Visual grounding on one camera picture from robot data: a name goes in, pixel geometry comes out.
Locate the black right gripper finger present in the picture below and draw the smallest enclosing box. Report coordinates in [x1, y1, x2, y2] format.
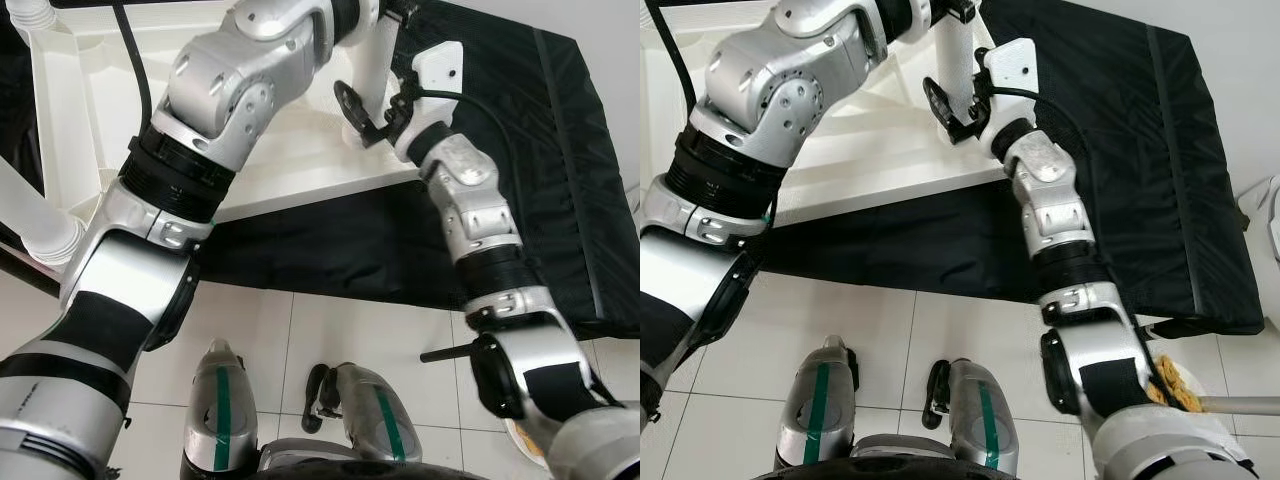
[332, 79, 388, 150]
[922, 76, 973, 145]

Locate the white plastic children table top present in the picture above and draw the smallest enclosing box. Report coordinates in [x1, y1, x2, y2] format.
[640, 0, 1013, 230]
[28, 0, 453, 228]

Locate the black table cloth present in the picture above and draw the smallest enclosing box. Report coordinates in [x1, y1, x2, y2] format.
[640, 0, 1266, 338]
[0, 0, 641, 343]

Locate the black metal table leg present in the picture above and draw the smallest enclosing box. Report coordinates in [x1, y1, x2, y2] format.
[0, 238, 63, 298]
[419, 341, 478, 365]
[1138, 314, 1263, 338]

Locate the black robot right foot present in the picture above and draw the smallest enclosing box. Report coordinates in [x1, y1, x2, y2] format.
[921, 359, 952, 430]
[301, 364, 337, 434]

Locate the silver robot left leg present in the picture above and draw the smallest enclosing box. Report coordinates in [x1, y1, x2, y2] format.
[181, 339, 260, 480]
[774, 334, 857, 470]

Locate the black robot torso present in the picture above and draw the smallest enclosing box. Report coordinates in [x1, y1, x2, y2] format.
[745, 437, 1101, 480]
[181, 437, 541, 480]

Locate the grey bar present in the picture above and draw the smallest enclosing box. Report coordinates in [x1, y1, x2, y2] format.
[1195, 397, 1280, 415]

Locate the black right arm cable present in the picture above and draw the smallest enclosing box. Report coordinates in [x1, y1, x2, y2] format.
[418, 84, 533, 183]
[998, 84, 1173, 403]

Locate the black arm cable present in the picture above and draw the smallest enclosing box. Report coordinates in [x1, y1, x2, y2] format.
[644, 0, 698, 118]
[998, 84, 1173, 403]
[109, 0, 158, 128]
[418, 84, 533, 183]

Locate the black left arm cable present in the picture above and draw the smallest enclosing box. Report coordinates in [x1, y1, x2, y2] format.
[109, 0, 158, 128]
[644, 0, 698, 118]

